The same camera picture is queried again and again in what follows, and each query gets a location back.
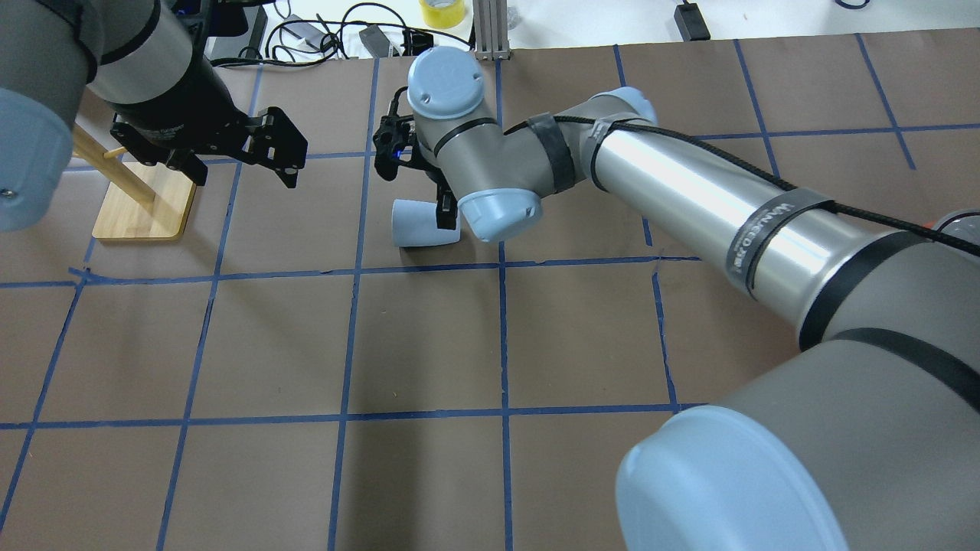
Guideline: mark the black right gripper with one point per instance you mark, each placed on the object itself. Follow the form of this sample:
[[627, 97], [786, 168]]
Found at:
[[445, 207]]

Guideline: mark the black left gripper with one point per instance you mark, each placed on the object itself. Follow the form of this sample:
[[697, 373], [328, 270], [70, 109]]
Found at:
[[186, 105]]

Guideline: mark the light blue plastic cup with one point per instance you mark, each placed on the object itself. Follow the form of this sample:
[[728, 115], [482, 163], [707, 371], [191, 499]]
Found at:
[[413, 224]]

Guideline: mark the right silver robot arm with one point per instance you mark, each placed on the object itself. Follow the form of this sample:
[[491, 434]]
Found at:
[[865, 440]]

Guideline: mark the yellow tape roll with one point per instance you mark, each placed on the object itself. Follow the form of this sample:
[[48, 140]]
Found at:
[[442, 14]]

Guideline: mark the wooden mug tree stand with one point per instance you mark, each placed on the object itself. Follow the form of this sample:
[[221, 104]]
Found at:
[[142, 203]]

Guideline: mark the black power adapter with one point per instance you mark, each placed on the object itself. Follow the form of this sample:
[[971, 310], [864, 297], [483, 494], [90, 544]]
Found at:
[[690, 22]]

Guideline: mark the aluminium frame post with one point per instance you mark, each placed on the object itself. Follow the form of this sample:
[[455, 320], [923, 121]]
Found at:
[[490, 27]]

